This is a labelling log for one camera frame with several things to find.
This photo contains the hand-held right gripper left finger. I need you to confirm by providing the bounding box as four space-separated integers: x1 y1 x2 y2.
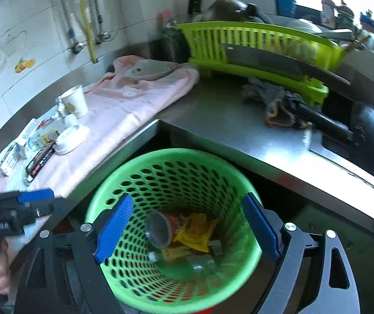
13 193 134 314

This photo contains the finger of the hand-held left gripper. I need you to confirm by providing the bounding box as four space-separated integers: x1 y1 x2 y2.
18 188 56 204
30 199 74 218

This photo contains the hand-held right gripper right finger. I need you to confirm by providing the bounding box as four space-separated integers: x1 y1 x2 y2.
242 192 361 314

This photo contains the black and red packet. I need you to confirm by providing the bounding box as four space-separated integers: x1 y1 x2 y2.
25 141 57 184

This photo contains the small white box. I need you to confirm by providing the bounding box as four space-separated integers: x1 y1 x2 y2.
0 144 22 175

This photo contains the yellow green small packet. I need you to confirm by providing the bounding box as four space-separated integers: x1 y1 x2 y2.
38 131 60 144

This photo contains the white round lid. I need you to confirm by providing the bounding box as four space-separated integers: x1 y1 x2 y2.
53 125 89 155

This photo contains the white blister strip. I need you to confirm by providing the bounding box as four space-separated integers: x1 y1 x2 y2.
20 119 40 141

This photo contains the small white cap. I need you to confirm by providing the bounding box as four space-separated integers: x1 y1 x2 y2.
63 113 79 129

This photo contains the green perforated plastic basket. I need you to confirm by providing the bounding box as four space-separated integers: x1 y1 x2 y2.
85 148 262 306

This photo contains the white paper cup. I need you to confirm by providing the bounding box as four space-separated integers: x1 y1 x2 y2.
57 85 89 119

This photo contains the person's left hand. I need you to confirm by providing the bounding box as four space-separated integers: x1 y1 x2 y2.
0 236 11 295

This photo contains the red drink can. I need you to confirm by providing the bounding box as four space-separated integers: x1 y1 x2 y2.
145 211 188 248

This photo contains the yellow tube with white cap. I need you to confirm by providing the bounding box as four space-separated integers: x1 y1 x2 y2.
148 247 194 263

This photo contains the yellow snack packet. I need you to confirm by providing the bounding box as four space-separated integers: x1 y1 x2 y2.
173 213 218 252

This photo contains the clear plastic bottle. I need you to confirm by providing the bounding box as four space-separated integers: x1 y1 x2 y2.
187 255 218 275

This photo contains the red bucket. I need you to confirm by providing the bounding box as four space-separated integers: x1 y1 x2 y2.
187 304 222 314

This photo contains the pink towel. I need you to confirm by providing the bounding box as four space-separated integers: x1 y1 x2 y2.
0 55 201 200

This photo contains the grey cloth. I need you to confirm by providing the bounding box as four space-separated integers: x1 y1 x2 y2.
242 77 309 128

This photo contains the black wok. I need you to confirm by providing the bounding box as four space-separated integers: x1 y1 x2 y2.
292 98 374 187

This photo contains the white oval plate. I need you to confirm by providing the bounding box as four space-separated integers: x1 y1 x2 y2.
122 59 178 81

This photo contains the steel cleaver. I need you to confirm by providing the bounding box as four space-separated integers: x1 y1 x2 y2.
220 42 351 87

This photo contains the black knife block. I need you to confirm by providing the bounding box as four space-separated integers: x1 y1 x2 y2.
161 23 191 64

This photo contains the lime green dish rack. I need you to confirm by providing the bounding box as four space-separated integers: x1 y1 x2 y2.
175 21 346 107

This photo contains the white bowl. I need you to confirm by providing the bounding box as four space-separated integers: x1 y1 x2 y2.
288 18 322 33

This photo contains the pink bottle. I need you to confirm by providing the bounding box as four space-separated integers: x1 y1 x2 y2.
157 10 174 28

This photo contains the brown pot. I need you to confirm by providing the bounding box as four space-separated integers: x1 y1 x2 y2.
203 0 263 23

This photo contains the stack of blue cups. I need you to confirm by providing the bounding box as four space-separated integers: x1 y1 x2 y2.
275 0 297 17

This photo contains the printed bag with sprouts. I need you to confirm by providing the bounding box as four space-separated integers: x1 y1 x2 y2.
321 0 340 27

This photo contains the braided metal hose with valve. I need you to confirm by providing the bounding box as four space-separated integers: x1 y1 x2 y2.
48 0 84 54
89 0 112 43

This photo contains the yellow hose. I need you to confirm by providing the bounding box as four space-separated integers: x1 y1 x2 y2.
80 0 98 64

